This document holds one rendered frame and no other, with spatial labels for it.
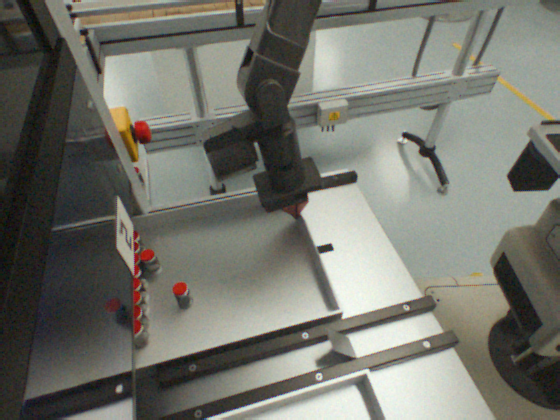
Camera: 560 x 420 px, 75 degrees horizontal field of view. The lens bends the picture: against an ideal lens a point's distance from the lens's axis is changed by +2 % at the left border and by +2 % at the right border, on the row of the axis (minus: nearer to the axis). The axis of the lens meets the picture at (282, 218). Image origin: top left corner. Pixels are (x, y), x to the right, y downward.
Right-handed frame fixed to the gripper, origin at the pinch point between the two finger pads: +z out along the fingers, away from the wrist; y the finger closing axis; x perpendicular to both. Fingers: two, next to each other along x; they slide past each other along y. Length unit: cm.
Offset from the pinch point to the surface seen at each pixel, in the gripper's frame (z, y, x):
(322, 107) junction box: 42, -30, -81
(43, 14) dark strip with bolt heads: -37.9, 19.2, -3.6
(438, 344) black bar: 2.5, -11.8, 27.2
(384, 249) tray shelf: 4.6, -12.4, 9.9
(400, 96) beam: 52, -67, -85
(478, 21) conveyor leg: 30, -99, -87
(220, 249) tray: -0.4, 14.2, 2.6
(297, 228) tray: 2.1, 0.4, 1.7
